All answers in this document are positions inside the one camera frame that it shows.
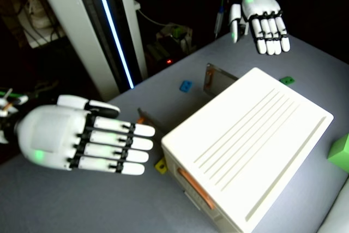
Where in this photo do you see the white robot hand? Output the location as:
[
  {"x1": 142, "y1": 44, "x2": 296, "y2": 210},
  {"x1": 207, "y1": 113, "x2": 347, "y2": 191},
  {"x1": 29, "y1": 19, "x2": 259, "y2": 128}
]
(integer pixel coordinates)
[
  {"x1": 228, "y1": 0, "x2": 291, "y2": 56},
  {"x1": 15, "y1": 94, "x2": 156, "y2": 176}
]

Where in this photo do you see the white plastic box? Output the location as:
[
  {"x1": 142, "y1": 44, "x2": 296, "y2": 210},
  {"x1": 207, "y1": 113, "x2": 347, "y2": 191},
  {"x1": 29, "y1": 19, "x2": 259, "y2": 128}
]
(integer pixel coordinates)
[{"x1": 160, "y1": 67, "x2": 335, "y2": 233}]

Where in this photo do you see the grey table cloth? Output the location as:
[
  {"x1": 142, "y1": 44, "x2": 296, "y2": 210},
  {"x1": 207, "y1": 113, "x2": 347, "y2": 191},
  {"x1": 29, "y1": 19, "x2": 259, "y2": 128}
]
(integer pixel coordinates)
[{"x1": 0, "y1": 32, "x2": 349, "y2": 233}]

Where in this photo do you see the white pillar blue light strip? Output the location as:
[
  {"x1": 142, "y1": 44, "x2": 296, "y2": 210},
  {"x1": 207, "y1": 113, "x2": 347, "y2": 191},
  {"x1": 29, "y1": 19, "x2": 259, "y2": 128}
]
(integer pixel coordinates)
[{"x1": 32, "y1": 0, "x2": 148, "y2": 101}]

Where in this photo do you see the dark box red light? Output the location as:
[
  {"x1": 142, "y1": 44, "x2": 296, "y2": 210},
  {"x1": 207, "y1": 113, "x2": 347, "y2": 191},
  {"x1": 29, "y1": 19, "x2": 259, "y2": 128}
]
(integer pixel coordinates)
[{"x1": 146, "y1": 41, "x2": 177, "y2": 67}]

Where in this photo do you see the small blue block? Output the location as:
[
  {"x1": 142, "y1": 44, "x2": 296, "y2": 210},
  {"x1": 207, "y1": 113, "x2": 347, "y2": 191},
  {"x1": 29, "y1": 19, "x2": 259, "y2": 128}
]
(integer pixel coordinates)
[{"x1": 179, "y1": 80, "x2": 193, "y2": 92}]

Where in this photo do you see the small yellow block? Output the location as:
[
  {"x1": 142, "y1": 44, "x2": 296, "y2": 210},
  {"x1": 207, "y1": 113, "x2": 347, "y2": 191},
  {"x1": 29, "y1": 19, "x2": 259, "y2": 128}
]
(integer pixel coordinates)
[{"x1": 154, "y1": 158, "x2": 167, "y2": 174}]

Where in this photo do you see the large green cube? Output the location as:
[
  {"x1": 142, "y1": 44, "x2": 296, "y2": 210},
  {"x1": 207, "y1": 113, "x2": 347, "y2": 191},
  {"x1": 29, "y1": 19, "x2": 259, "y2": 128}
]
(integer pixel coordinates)
[{"x1": 327, "y1": 132, "x2": 349, "y2": 174}]

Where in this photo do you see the grey cable connector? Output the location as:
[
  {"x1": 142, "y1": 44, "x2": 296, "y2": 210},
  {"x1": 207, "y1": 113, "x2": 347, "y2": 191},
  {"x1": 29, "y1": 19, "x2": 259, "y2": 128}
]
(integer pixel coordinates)
[{"x1": 214, "y1": 8, "x2": 226, "y2": 39}]

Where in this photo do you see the thin white cable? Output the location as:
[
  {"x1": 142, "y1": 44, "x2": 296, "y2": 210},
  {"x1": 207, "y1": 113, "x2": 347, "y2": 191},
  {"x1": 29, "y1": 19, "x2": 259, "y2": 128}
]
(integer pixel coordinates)
[{"x1": 136, "y1": 9, "x2": 167, "y2": 28}]

